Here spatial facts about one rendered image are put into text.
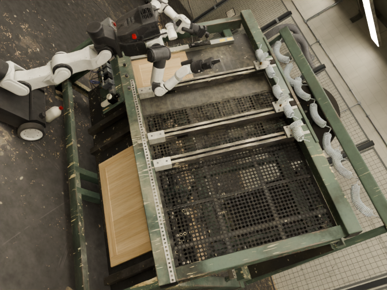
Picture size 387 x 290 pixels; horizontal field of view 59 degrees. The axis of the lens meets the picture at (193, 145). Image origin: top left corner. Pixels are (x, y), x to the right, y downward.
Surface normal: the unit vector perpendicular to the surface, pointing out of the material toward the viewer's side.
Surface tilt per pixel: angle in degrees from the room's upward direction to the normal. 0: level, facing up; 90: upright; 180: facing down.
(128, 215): 90
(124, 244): 90
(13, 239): 0
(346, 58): 90
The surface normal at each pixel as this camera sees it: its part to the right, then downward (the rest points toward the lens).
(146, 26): 0.25, 0.83
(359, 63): -0.53, -0.46
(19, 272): 0.83, -0.44
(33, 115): 0.23, -0.55
